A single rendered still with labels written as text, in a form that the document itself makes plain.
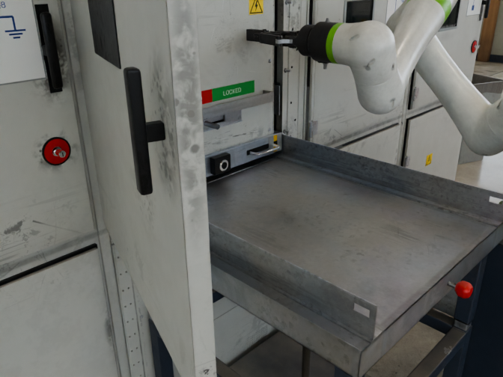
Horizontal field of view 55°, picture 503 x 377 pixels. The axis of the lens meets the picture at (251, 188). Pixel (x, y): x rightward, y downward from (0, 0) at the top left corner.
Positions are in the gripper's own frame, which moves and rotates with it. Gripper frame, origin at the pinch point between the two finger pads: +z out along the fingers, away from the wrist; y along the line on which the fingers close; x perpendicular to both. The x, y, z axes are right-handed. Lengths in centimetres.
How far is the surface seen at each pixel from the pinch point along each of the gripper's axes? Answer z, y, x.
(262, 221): -25, -24, -38
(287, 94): 2.9, 16.0, -19.2
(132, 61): -41, -64, 5
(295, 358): -14, 3, -106
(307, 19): 2.6, 24.3, 2.3
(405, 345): -30, 54, -123
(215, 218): -15, -31, -38
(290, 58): 2.6, 16.6, -8.3
